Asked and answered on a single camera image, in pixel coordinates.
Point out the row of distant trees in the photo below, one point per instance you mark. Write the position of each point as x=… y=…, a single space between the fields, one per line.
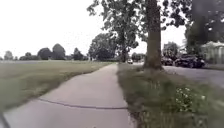
x=50 y=53

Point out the large thick-trunked tree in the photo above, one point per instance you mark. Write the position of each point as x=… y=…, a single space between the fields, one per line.
x=153 y=40

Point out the grey asphalt road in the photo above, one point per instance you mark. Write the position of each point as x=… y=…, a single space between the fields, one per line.
x=200 y=74

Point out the dark parked car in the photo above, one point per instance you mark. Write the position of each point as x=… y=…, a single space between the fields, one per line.
x=189 y=61

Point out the dark parked vehicle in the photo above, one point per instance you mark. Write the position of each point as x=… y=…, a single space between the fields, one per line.
x=166 y=61

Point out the grass verge strip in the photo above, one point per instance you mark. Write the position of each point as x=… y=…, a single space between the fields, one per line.
x=160 y=96

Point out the round leafy tree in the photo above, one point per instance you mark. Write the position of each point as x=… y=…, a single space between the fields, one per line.
x=101 y=48

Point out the big dark tree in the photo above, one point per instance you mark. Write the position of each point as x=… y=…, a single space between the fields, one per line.
x=206 y=23

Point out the grey concrete sidewalk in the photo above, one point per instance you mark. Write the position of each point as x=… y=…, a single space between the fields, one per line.
x=90 y=90

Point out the pale building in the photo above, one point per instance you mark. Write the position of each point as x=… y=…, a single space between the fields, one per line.
x=214 y=51

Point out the large grass field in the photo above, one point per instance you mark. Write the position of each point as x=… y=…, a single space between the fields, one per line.
x=36 y=75

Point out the slender tree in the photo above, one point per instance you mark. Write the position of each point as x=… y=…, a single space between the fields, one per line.
x=123 y=30

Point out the white car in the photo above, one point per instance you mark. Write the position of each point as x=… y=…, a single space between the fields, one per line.
x=129 y=61

